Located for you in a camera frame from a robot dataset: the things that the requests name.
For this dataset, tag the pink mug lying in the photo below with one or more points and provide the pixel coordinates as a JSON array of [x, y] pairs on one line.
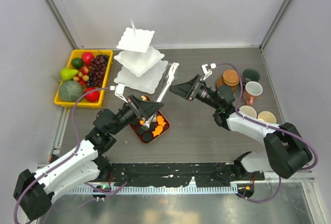
[[249, 111]]

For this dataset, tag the dark purple grape bunch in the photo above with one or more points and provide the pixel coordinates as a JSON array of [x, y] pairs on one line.
[[97, 71]]

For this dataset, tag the green lime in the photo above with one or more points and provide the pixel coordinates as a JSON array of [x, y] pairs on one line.
[[77, 63]]

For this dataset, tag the small red cherry cluster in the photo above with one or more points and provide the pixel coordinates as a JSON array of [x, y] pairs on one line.
[[82, 77]]

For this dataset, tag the green pear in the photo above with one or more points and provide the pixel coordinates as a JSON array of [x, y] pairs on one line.
[[68, 74]]

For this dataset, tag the stack of wooden coasters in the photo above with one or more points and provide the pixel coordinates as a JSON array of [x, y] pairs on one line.
[[229, 78]]

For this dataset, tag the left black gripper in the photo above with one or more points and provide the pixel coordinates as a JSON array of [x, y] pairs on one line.
[[143, 108]]

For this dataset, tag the metal tweezers tongs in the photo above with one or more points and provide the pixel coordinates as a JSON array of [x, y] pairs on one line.
[[170, 74]]

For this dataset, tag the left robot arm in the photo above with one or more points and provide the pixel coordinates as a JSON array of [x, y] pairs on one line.
[[35, 192]]

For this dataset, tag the black round cookie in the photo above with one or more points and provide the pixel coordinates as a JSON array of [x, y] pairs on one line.
[[147, 137]]

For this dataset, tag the yellow plastic fruit bin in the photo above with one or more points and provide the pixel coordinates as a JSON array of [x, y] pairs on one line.
[[78, 53]]

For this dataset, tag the red apple at back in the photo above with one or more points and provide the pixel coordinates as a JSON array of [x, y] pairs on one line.
[[87, 58]]

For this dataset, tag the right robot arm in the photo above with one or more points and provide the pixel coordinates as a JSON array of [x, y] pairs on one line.
[[285, 152]]

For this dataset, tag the pink mug upright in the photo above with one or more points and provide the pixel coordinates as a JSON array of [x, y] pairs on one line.
[[252, 91]]

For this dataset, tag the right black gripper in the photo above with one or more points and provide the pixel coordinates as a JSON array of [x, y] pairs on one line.
[[185, 89]]

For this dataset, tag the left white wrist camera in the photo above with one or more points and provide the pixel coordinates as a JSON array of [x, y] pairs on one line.
[[119, 91]]

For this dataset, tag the orange fish cookie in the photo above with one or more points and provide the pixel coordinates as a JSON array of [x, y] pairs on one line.
[[157, 131]]

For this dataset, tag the red apple at front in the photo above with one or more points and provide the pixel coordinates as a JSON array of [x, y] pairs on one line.
[[91, 94]]

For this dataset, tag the green melon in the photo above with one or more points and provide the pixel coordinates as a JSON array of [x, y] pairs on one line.
[[70, 91]]

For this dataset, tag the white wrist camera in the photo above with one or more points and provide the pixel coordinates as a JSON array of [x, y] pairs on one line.
[[119, 91], [207, 70]]

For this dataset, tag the white three-tier serving stand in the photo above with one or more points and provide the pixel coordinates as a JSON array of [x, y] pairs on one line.
[[142, 64]]

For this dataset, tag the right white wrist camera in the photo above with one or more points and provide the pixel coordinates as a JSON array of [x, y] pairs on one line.
[[207, 70]]

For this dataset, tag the cream cup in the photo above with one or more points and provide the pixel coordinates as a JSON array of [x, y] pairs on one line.
[[267, 116]]

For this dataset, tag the dark green mug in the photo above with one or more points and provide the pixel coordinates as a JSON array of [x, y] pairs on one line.
[[251, 74]]

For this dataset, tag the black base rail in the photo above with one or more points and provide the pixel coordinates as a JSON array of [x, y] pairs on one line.
[[205, 174]]

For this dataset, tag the red lacquer snack tray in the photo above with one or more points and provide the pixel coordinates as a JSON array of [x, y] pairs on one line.
[[159, 119]]

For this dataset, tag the red apple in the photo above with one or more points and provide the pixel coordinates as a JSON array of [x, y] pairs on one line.
[[87, 58], [91, 94]]

